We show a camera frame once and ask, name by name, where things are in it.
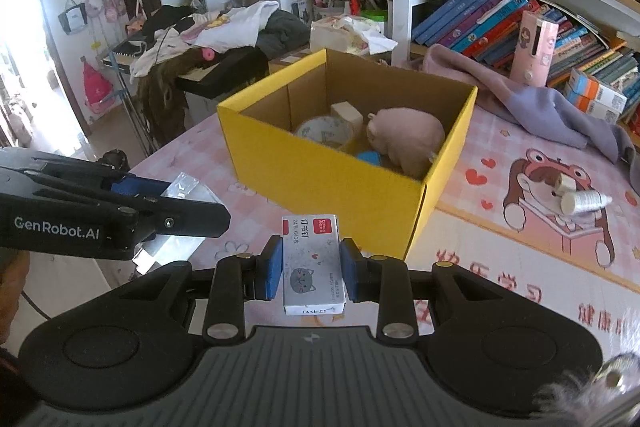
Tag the pile of clothes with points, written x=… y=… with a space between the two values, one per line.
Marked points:
x=235 y=24

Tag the orange white small box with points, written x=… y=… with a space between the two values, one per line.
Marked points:
x=600 y=87
x=595 y=108

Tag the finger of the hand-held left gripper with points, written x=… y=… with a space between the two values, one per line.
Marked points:
x=195 y=219
x=135 y=185

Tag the brown furry cloth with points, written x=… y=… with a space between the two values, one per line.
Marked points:
x=165 y=87

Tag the small blue item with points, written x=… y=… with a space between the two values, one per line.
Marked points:
x=370 y=156

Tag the small pink item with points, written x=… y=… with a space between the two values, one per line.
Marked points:
x=207 y=54

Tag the clear plastic packet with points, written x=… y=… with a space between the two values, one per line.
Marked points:
x=165 y=252

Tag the yellow cardboard box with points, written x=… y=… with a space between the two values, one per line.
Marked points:
x=325 y=187

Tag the row of colourful books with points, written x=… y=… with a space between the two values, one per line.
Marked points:
x=480 y=22

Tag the white rectangular block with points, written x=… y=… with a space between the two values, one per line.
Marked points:
x=347 y=112

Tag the green pen holder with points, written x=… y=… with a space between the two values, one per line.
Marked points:
x=374 y=15

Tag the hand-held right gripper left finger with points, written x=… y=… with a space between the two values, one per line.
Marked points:
x=270 y=267

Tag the person's left forearm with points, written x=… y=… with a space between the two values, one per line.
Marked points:
x=12 y=287

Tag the grey furry cuff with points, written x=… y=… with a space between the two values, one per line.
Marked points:
x=575 y=394

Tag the white tote bag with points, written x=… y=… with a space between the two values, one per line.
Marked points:
x=72 y=17

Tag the white staple box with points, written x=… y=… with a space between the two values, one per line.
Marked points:
x=312 y=257

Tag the pink and purple scarf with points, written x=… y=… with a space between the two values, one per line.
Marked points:
x=540 y=112

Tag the white squeeze tube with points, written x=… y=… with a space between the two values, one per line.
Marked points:
x=585 y=201

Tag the pink hanging backpack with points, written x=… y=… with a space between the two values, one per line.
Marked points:
x=105 y=4

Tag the clear plastic bag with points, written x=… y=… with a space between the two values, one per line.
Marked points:
x=335 y=34

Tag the pink checked cartoon desk mat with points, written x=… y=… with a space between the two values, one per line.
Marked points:
x=500 y=267

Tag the pink sticker-covered device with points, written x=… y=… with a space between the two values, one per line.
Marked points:
x=535 y=57

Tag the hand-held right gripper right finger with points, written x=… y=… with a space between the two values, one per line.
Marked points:
x=352 y=269

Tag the checkered wooden board box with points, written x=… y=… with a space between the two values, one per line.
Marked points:
x=290 y=59

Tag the clear tape roll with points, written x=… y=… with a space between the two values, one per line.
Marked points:
x=320 y=127

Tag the dark grey garment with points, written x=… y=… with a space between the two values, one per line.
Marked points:
x=285 y=32

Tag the white tissue sheet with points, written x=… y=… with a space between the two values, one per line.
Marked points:
x=380 y=42

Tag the pink plush pig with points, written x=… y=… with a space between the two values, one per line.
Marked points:
x=405 y=132

